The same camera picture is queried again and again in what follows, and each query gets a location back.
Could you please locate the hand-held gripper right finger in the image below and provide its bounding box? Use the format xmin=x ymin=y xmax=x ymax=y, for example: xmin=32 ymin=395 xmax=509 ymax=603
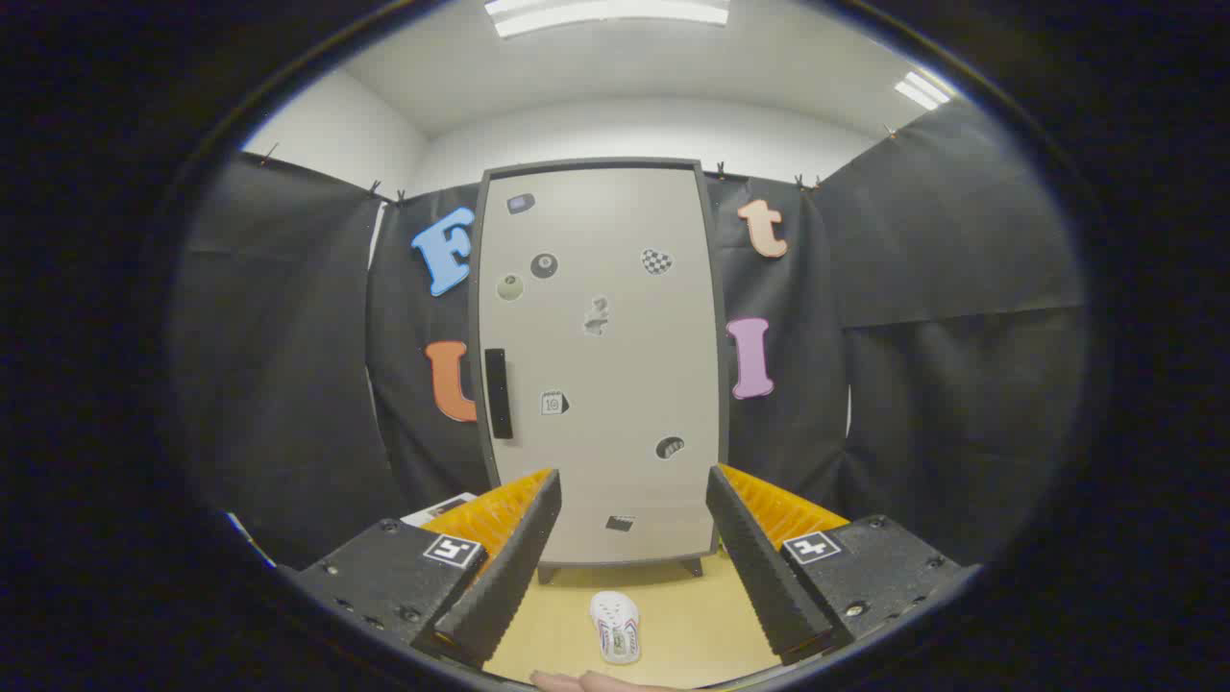
xmin=706 ymin=464 xmax=981 ymax=666

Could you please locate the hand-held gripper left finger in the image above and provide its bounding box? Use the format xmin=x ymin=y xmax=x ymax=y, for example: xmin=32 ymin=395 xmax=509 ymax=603
xmin=288 ymin=468 xmax=563 ymax=671

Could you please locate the white shoe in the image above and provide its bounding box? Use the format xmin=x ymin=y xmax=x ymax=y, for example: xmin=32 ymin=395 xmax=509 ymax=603
xmin=589 ymin=590 xmax=642 ymax=665

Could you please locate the black cabinet door handle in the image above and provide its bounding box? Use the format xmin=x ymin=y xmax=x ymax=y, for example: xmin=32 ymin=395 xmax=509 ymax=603
xmin=484 ymin=348 xmax=514 ymax=440

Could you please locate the grey shoe cabinet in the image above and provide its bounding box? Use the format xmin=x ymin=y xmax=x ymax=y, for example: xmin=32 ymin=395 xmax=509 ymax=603
xmin=468 ymin=157 xmax=731 ymax=584

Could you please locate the white cover book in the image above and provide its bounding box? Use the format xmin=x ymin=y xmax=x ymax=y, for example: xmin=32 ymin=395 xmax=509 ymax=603
xmin=401 ymin=492 xmax=479 ymax=528

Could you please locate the black backdrop cloth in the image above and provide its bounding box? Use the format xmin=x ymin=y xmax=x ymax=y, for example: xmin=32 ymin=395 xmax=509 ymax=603
xmin=168 ymin=96 xmax=1092 ymax=568

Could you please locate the small ceiling light panel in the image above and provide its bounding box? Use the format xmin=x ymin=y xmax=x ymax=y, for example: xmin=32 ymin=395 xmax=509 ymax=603
xmin=894 ymin=70 xmax=952 ymax=111

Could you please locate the large ceiling light panel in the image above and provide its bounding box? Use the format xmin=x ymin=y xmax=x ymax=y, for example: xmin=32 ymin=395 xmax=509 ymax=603
xmin=483 ymin=0 xmax=731 ymax=39

